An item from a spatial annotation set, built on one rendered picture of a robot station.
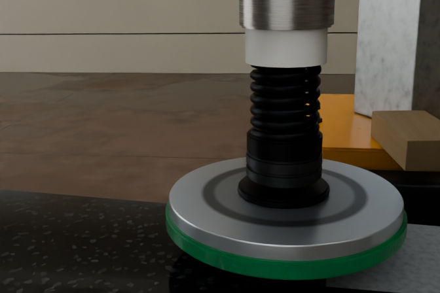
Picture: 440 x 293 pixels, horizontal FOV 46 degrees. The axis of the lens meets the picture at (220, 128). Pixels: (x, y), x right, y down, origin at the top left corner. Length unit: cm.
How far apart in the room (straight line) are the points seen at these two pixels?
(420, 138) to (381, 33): 33
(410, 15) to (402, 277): 67
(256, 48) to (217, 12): 607
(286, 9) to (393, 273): 24
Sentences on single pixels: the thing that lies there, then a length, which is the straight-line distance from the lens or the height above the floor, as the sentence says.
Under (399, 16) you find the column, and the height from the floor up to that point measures 100.
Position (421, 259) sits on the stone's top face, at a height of 82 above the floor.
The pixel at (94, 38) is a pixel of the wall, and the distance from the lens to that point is 693.
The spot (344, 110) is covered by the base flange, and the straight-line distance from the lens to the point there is 125.
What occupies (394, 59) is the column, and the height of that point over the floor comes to 92.
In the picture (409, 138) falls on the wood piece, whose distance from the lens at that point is 87.
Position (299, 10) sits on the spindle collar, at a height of 105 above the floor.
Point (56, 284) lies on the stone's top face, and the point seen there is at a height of 82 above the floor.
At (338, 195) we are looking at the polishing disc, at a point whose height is 88.
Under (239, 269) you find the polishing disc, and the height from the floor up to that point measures 86.
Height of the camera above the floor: 107
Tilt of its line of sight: 15 degrees down
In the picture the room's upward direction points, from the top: 1 degrees counter-clockwise
